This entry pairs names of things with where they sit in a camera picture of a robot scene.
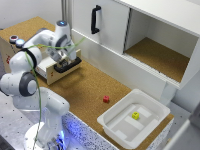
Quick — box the black door handle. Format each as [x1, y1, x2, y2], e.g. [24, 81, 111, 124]
[90, 4, 102, 35]

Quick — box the white sliding door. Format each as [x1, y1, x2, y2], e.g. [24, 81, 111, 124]
[72, 0, 131, 56]

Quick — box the pink block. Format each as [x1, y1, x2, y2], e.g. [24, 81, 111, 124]
[102, 95, 111, 104]

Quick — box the yellow block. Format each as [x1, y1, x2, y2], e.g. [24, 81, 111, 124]
[131, 111, 141, 121]

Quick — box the green cable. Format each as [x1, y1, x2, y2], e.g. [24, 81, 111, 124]
[22, 36, 87, 150]

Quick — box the blue button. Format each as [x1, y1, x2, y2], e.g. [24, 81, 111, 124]
[15, 38, 26, 48]

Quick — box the white plastic box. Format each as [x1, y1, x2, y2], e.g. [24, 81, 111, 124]
[96, 88, 172, 150]

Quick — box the red button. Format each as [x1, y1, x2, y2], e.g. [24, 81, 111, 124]
[8, 34, 19, 45]

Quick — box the wooden drawer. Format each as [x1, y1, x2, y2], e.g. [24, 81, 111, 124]
[34, 48, 84, 87]

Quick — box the white cabinet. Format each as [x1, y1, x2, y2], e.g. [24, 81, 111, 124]
[70, 0, 200, 107]

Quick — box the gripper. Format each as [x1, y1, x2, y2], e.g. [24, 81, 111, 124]
[47, 45, 78, 66]

